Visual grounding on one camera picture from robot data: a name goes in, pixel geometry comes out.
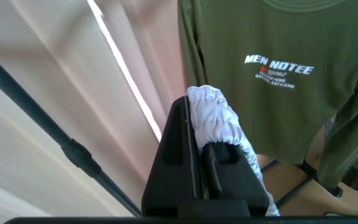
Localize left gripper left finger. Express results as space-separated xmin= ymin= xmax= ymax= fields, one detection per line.
xmin=141 ymin=95 xmax=203 ymax=218

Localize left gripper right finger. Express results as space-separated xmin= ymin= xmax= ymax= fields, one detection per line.
xmin=201 ymin=142 xmax=270 ymax=217

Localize pale grey shorts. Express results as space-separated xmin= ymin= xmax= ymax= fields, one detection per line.
xmin=185 ymin=85 xmax=281 ymax=217

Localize green printed shirt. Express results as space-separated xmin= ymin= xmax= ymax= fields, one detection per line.
xmin=177 ymin=0 xmax=358 ymax=190

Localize black clothes rack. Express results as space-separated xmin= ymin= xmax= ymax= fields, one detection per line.
xmin=0 ymin=44 xmax=345 ymax=218

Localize beige curtain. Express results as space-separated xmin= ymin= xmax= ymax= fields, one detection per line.
xmin=0 ymin=0 xmax=326 ymax=218

